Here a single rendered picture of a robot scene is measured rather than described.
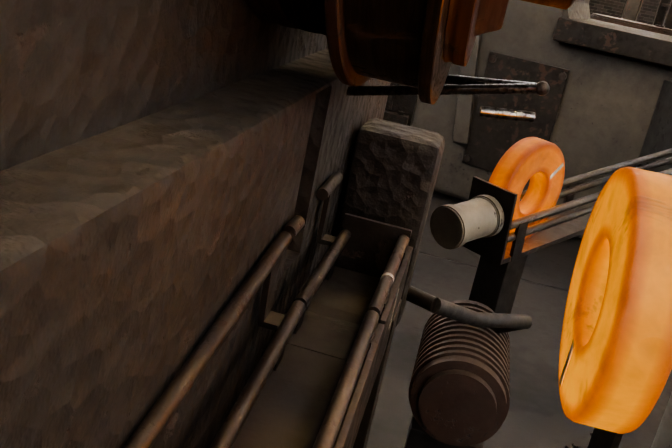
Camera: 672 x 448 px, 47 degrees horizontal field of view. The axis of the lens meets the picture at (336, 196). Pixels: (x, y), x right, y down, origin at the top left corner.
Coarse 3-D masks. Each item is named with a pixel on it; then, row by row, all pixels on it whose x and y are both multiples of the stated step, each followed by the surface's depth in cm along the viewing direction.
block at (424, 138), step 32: (384, 128) 89; (416, 128) 93; (352, 160) 90; (384, 160) 88; (416, 160) 87; (352, 192) 90; (384, 192) 89; (416, 192) 88; (416, 224) 90; (416, 256) 93
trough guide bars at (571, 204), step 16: (640, 160) 142; (576, 176) 129; (592, 176) 131; (608, 176) 137; (576, 192) 130; (560, 208) 115; (592, 208) 122; (512, 224) 107; (544, 224) 113; (512, 240) 108; (512, 256) 109
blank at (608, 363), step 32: (608, 192) 48; (640, 192) 42; (608, 224) 46; (640, 224) 40; (608, 256) 49; (640, 256) 39; (576, 288) 51; (608, 288) 42; (640, 288) 39; (576, 320) 49; (608, 320) 41; (640, 320) 39; (576, 352) 47; (608, 352) 40; (640, 352) 39; (576, 384) 45; (608, 384) 40; (640, 384) 40; (576, 416) 43; (608, 416) 42; (640, 416) 41
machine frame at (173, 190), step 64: (0, 0) 30; (64, 0) 34; (128, 0) 40; (192, 0) 48; (0, 64) 31; (64, 64) 36; (128, 64) 42; (192, 64) 51; (256, 64) 65; (320, 64) 78; (0, 128) 32; (64, 128) 37; (128, 128) 43; (192, 128) 45; (256, 128) 50; (320, 128) 72; (0, 192) 31; (64, 192) 32; (128, 192) 34; (192, 192) 40; (256, 192) 53; (0, 256) 25; (64, 256) 28; (128, 256) 34; (192, 256) 43; (256, 256) 58; (320, 256) 89; (0, 320) 25; (64, 320) 30; (128, 320) 36; (192, 320) 46; (256, 320) 64; (0, 384) 26; (64, 384) 31; (128, 384) 38
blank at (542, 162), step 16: (528, 144) 109; (544, 144) 109; (512, 160) 107; (528, 160) 107; (544, 160) 110; (560, 160) 114; (496, 176) 108; (512, 176) 106; (528, 176) 109; (544, 176) 113; (560, 176) 115; (528, 192) 116; (544, 192) 114; (560, 192) 117; (528, 208) 114; (544, 208) 115; (528, 224) 114
